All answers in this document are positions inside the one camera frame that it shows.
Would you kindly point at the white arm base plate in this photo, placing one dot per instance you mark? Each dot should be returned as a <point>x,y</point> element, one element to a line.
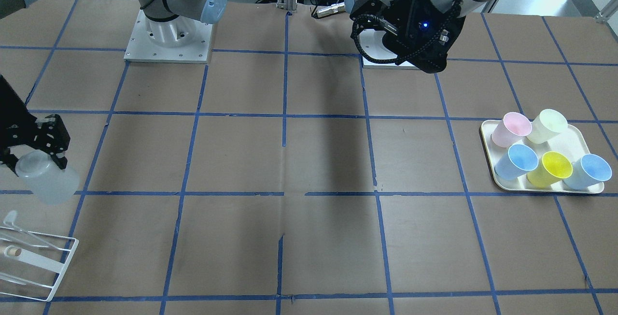
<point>371,41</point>

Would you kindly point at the yellow plastic cup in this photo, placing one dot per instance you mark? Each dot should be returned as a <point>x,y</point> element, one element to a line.
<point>553,167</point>

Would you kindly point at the translucent white cup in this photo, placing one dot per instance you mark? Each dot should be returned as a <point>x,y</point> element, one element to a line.
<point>45,179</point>

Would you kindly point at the pink plastic cup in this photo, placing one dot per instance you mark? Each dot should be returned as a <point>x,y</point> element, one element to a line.
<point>512,128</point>

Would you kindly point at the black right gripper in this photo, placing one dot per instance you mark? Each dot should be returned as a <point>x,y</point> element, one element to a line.
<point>13,112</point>

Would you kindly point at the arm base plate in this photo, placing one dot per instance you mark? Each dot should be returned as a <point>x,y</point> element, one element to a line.
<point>181,40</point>

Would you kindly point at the light blue plastic cup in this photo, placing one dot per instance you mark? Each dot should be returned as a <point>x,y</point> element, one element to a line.
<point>517,161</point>

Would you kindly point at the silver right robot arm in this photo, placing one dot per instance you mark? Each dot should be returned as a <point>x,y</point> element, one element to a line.
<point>204,11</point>

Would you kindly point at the pale green plastic cup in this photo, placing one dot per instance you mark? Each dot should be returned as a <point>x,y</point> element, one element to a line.
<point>548,124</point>

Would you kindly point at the light blue cup with handle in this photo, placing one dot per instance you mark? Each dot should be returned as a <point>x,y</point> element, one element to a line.
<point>589,170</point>

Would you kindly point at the white wire dish rack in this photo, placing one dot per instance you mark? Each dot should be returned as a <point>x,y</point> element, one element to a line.
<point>33,264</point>

